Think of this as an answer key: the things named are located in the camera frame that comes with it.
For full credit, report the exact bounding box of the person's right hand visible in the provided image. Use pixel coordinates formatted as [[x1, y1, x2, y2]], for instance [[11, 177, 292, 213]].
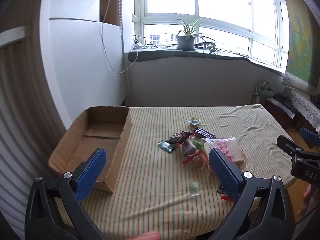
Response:
[[300, 184, 313, 214]]

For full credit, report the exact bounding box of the small pale green candy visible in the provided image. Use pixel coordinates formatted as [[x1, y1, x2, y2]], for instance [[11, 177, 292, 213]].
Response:
[[189, 182, 202, 197]]

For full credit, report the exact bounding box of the brown snack clear packet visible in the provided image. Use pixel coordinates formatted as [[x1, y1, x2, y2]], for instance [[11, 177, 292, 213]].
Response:
[[181, 140, 198, 157]]

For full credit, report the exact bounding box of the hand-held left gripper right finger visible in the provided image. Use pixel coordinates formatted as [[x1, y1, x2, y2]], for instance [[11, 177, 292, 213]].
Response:
[[209, 147, 293, 240]]

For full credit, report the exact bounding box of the teal candy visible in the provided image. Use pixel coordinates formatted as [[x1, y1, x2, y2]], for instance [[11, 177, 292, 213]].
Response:
[[157, 140, 175, 153]]

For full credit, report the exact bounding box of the dark red box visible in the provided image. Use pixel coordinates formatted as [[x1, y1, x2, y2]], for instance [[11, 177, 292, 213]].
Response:
[[264, 97, 295, 130]]

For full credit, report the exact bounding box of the white cabinet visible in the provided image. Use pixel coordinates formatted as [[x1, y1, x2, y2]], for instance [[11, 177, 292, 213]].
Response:
[[40, 0, 125, 130]]

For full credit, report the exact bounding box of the potted spider plant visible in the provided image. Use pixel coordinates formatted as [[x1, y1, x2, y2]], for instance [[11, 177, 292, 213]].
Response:
[[175, 16, 225, 55]]

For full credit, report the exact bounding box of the dark brown chocolate candy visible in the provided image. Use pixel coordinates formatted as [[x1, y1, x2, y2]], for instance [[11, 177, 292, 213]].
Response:
[[168, 131, 192, 144]]

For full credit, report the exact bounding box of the white lace cloth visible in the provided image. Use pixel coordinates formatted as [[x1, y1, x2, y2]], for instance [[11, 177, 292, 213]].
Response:
[[282, 71, 320, 133]]

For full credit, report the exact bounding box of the black ring-shaped object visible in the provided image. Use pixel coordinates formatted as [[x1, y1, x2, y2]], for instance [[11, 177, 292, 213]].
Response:
[[196, 41, 217, 53]]

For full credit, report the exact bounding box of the black white print snack bar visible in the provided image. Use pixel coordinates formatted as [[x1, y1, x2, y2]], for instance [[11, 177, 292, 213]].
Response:
[[216, 184, 235, 202]]

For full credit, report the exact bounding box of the striped yellow tablecloth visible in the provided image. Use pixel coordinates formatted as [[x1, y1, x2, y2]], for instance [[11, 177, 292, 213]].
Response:
[[54, 104, 297, 240]]

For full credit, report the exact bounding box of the ribbed beige panel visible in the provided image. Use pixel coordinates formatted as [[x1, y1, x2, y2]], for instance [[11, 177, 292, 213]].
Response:
[[0, 25, 73, 230]]

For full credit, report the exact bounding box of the brown cardboard box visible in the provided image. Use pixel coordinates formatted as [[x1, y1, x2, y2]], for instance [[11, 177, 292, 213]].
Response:
[[48, 106, 132, 194]]

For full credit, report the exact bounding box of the wall map poster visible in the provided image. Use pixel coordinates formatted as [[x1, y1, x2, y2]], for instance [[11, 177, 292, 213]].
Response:
[[280, 0, 320, 88]]

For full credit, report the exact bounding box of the round snack orange wrapper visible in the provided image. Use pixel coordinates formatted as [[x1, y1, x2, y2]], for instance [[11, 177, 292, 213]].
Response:
[[192, 155, 210, 171]]

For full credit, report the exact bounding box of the dark blue chocolate bar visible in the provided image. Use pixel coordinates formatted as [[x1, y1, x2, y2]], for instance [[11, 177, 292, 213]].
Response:
[[194, 127, 216, 139]]

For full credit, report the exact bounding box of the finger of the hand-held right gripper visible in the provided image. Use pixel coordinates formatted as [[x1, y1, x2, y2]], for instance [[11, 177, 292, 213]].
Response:
[[277, 135, 320, 161], [299, 127, 320, 147]]

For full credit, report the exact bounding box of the green bag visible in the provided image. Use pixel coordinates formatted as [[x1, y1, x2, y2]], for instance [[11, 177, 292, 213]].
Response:
[[254, 80, 274, 104]]

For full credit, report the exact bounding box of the sliced bread packet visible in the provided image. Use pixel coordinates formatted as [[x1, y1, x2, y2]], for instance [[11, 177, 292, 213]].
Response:
[[201, 137, 247, 169]]

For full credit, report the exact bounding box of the white cable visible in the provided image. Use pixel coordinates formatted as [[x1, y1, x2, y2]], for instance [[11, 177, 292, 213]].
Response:
[[101, 0, 138, 74]]

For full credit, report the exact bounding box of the grey windowsill cover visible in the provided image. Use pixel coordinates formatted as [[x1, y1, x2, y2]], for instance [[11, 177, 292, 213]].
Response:
[[128, 49, 285, 74]]

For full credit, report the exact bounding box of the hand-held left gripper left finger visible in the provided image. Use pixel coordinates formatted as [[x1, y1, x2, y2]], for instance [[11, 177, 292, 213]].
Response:
[[25, 147, 108, 240]]

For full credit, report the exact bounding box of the brown wooden board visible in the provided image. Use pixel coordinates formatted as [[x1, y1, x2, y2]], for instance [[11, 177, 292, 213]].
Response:
[[100, 0, 120, 26]]

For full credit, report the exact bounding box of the person's left hand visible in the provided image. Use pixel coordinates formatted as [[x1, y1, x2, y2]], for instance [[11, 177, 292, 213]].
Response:
[[126, 231, 162, 240]]

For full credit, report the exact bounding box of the red snack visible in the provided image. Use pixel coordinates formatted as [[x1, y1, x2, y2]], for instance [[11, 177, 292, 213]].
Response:
[[183, 150, 204, 165]]

